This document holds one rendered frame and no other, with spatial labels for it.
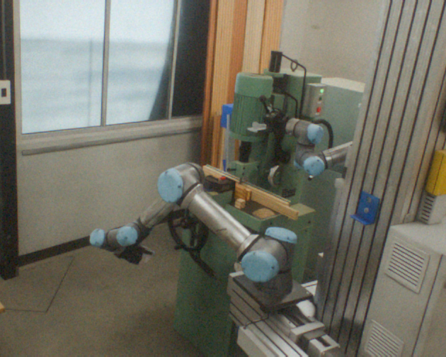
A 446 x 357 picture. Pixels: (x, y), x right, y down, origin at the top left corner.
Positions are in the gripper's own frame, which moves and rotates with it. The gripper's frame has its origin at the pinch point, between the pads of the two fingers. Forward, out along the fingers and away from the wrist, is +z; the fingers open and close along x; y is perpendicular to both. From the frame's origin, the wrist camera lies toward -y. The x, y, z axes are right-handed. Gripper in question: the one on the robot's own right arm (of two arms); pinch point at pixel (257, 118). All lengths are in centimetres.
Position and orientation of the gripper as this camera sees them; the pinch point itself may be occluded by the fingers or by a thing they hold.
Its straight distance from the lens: 228.8
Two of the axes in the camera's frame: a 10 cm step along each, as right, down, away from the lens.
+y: -3.5, -6.4, -6.8
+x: -6.3, 7.0, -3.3
